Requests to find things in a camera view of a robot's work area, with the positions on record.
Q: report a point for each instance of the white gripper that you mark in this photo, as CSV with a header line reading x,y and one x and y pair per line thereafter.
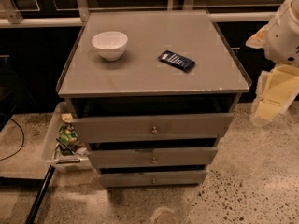
x,y
282,36

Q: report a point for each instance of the grey drawer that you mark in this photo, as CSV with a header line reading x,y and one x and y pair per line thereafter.
x,y
146,128
156,157
153,179

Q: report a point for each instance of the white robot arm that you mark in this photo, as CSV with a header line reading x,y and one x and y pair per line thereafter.
x,y
279,38

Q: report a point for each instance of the grey bottom drawer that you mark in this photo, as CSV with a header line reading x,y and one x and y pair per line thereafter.
x,y
153,179

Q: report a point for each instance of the grey drawer cabinet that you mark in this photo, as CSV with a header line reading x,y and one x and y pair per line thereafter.
x,y
138,84

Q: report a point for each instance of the grey top drawer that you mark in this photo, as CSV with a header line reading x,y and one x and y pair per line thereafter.
x,y
146,128

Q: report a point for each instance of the dark blue snack packet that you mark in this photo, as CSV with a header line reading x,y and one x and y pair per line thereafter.
x,y
180,62

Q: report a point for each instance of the white ceramic bowl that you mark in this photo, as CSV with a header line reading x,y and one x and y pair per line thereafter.
x,y
110,45

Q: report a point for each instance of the green snack bag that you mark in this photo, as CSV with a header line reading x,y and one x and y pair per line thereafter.
x,y
67,135

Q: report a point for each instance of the black metal bar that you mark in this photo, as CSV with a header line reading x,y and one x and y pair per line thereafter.
x,y
40,196

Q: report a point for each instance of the metal railing frame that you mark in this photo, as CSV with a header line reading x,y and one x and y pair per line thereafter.
x,y
47,13

